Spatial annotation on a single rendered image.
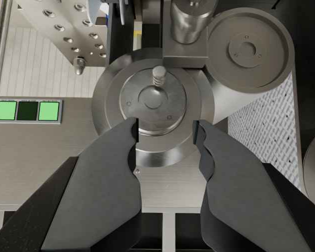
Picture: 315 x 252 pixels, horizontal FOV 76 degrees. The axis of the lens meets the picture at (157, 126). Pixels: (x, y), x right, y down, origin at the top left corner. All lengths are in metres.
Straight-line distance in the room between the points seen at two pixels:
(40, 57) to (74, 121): 1.87
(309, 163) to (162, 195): 0.37
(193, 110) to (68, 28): 0.38
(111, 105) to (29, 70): 2.22
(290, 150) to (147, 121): 0.19
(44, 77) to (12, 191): 1.77
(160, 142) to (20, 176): 0.50
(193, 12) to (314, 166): 0.23
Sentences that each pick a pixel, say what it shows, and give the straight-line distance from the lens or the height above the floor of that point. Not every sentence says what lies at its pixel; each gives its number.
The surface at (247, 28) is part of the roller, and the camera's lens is 0.32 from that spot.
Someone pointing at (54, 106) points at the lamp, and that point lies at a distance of 0.65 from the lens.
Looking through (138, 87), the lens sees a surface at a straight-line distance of 0.23.
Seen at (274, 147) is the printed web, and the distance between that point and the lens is 0.34.
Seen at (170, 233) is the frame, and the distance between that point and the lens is 0.61.
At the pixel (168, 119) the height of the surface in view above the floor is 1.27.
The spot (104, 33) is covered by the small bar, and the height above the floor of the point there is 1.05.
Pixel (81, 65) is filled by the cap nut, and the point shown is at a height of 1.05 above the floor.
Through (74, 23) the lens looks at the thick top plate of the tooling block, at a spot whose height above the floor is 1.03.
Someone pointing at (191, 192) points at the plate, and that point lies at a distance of 0.58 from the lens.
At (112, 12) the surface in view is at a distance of 0.32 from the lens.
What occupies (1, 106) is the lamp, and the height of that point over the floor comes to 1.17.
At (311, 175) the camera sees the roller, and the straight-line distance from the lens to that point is 0.31.
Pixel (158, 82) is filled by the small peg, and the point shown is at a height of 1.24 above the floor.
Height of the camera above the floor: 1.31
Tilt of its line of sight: 9 degrees down
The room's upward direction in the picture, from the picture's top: 179 degrees counter-clockwise
